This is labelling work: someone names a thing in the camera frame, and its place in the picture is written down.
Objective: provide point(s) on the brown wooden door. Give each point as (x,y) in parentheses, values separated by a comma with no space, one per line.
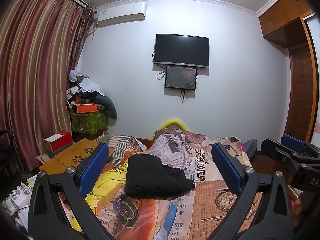
(302,106)

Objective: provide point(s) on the striped red curtain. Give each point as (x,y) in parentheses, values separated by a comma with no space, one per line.
(41,42)

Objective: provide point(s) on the white wall air conditioner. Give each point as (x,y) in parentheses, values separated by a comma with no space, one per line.
(122,14)

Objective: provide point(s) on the green patterned storage box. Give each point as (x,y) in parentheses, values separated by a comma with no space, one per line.
(89,123)

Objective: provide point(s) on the wooden lap table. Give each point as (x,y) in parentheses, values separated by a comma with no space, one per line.
(71,156)

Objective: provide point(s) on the orange box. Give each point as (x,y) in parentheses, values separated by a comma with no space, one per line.
(84,108)

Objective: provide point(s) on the red tissue box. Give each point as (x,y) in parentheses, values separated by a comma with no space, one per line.
(55,143)

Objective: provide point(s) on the grey purple backpack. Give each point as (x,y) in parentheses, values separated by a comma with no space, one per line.
(250,147)

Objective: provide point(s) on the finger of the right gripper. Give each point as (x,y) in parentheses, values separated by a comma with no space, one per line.
(293,143)

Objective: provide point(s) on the overhead wooden cabinet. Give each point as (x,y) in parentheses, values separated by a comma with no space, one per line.
(282,23)

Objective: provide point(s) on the yellow garment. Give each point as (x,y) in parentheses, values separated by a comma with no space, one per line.
(107,186)

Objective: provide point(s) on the black zip hoodie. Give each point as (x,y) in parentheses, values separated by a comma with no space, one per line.
(148,178)

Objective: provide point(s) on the wall mounted black television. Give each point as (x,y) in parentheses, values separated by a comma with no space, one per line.
(182,50)

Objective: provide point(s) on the newspaper print bed blanket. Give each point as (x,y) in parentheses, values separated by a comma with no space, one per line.
(191,216)

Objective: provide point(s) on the small black wall monitor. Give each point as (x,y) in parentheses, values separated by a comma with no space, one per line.
(183,78)

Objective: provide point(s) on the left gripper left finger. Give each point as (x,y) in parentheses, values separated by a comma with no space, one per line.
(46,216)

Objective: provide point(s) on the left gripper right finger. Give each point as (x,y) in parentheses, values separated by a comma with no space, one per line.
(273,218)

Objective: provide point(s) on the pile of clothes and papers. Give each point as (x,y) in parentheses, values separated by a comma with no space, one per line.
(85,91)

